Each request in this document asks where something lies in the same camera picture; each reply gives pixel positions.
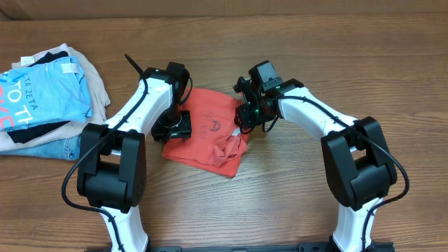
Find black folded garment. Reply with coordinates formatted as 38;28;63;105
7;51;69;144

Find red printed t-shirt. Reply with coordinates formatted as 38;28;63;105
162;88;249;178

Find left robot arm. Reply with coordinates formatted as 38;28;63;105
77;62;193;251

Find folded blue jeans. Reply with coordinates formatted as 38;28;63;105
1;135;81;160

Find light blue folded t-shirt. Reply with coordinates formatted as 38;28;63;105
1;56;93;131

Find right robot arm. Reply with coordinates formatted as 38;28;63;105
234;77;397;251

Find beige folded garment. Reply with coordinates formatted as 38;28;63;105
1;43;111;151

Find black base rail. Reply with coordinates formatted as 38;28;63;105
83;241;396;252

